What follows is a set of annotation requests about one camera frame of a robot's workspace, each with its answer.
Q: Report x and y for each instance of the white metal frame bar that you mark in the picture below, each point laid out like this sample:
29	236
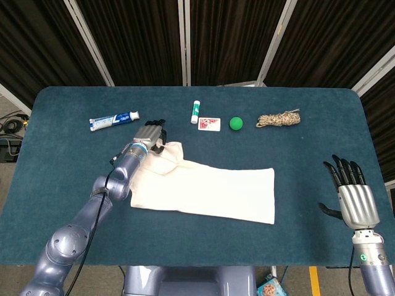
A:
12	94

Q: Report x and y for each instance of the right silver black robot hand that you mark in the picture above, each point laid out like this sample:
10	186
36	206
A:
358	203

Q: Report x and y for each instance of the white green glue stick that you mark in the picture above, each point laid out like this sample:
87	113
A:
195	112

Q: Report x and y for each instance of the grey robot torso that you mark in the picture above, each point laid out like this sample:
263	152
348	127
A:
185	280

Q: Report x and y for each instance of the cookie print box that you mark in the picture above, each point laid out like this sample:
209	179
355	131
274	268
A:
268	288

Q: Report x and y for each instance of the blue white toothpaste tube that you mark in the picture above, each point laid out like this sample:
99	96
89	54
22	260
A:
111	121

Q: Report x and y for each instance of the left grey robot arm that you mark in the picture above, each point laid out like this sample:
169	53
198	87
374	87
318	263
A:
71	237

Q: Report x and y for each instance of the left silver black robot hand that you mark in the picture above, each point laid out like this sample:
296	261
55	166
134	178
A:
148	134

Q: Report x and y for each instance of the green ball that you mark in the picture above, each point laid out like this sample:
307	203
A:
236	123

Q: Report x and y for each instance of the white T-shirt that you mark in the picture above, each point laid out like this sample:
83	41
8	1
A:
216	191

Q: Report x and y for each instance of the red playing card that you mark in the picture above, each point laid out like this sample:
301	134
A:
210	124

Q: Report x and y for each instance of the dark curtain partition panel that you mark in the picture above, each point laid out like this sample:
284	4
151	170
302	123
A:
234	40
37	46
139	40
382	123
333	40

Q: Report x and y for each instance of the grey floor equipment box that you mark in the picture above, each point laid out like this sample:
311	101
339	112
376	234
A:
9	151

